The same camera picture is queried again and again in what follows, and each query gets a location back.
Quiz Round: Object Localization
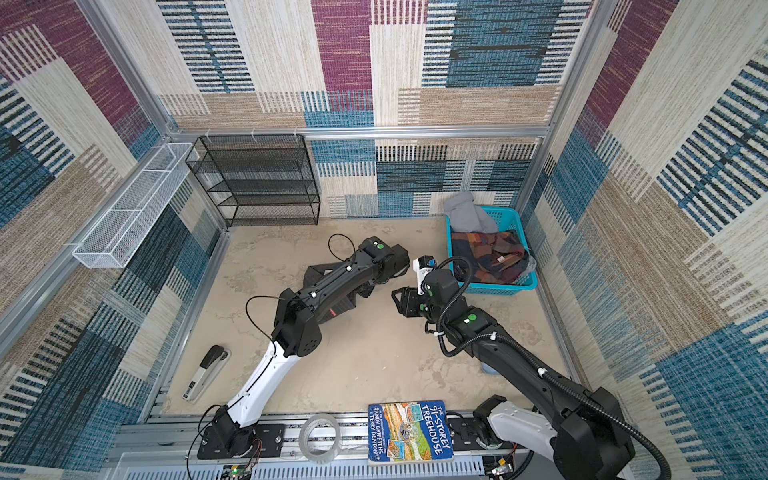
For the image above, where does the dark grey pinstripe shirt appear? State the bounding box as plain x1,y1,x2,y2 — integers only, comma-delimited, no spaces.
298,263,376,324

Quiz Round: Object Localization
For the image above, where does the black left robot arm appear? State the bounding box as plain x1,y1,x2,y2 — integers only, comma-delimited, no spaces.
197,237,410,459

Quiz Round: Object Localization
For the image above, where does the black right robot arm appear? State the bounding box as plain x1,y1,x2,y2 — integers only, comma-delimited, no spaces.
392,269,636,479

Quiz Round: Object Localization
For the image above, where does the plaid red brown shirt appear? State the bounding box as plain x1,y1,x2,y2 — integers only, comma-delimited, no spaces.
451,230,534,285

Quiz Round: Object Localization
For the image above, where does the light grey shirt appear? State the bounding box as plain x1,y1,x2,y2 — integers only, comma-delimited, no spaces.
443,191,498,234

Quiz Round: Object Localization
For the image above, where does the blue oval case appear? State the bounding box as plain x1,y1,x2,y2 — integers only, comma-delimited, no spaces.
481,362,498,375

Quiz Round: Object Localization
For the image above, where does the treehouse paperback book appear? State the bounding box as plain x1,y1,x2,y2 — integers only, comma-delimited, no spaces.
367,400,454,466

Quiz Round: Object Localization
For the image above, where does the clear tape roll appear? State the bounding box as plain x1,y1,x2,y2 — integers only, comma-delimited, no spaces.
298,413,342,465

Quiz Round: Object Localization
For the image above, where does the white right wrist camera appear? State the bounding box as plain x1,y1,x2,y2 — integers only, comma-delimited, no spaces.
412,255,436,295

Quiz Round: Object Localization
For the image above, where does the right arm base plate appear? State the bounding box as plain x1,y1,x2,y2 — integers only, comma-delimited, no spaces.
446,410,528,453

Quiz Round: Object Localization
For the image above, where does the black wire shelf rack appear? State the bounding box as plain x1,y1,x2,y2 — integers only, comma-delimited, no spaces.
185,134,321,228

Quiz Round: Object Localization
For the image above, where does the black corrugated cable hose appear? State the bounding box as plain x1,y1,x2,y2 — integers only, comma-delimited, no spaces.
422,256,673,480

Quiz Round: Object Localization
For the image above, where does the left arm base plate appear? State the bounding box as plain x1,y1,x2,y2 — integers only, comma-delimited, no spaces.
196,424,286,460

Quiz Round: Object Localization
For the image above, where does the white wire mesh tray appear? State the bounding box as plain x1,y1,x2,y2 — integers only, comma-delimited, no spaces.
72,143,192,269

